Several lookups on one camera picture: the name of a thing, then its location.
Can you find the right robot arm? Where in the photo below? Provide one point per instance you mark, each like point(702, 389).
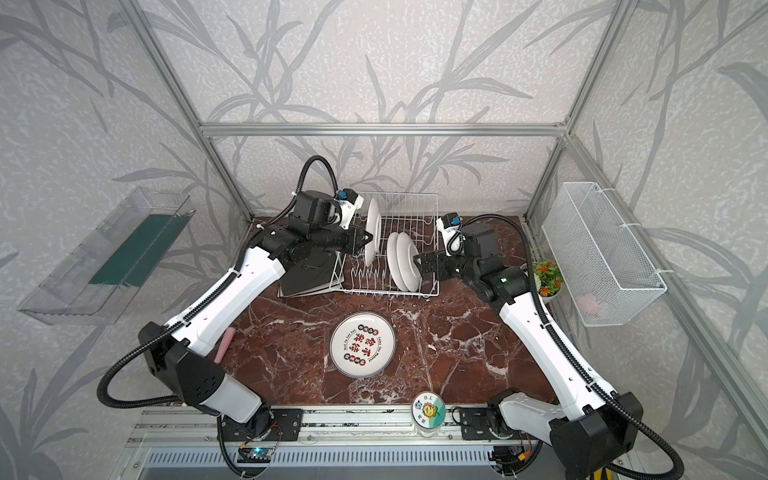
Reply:
point(592, 425)

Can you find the potted artificial plant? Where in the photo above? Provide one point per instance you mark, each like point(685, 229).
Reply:
point(548, 279)

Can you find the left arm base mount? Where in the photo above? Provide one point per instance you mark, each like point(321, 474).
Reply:
point(285, 423)

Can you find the white mesh wall basket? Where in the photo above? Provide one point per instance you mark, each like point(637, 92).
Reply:
point(609, 275)

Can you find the black square plate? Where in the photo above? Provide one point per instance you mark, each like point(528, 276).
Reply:
point(323, 258)

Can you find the yellow work glove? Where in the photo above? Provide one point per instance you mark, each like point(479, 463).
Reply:
point(601, 474)

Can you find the white wire dish rack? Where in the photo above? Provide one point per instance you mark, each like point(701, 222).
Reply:
point(412, 213)

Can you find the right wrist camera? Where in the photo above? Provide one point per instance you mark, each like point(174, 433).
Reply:
point(449, 226)

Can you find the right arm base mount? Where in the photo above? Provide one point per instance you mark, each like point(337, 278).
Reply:
point(475, 425)

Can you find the round white plate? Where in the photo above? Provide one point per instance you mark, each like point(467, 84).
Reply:
point(409, 271)
point(392, 262)
point(362, 345)
point(373, 226)

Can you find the clear plastic wall shelf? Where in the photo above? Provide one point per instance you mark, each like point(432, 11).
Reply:
point(65, 297)

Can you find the left circuit board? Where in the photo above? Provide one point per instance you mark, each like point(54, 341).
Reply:
point(249, 453)

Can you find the green sponge mat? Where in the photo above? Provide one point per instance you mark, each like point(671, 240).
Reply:
point(136, 258)

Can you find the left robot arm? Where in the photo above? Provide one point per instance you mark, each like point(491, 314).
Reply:
point(177, 352)

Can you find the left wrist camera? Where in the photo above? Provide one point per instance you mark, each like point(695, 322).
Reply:
point(349, 202)

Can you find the right circuit board wiring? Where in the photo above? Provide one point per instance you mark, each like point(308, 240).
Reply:
point(510, 459)

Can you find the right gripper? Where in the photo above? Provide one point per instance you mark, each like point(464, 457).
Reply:
point(429, 264)

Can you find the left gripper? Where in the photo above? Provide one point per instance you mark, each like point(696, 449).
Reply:
point(354, 240)

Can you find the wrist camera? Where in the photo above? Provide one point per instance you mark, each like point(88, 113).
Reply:
point(449, 226)
point(349, 202)

